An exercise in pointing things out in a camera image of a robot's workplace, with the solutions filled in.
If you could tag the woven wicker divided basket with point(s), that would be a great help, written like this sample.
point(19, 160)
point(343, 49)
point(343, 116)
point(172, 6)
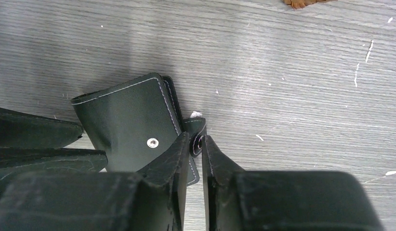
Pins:
point(299, 4)

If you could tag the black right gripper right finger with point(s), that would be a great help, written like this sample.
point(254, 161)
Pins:
point(243, 200)

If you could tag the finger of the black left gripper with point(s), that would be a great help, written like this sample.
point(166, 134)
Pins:
point(16, 161)
point(23, 130)

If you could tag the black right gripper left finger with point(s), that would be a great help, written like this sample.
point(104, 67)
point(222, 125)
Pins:
point(151, 199)

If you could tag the black leather card holder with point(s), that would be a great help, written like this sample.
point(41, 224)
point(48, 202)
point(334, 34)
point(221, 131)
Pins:
point(136, 121)

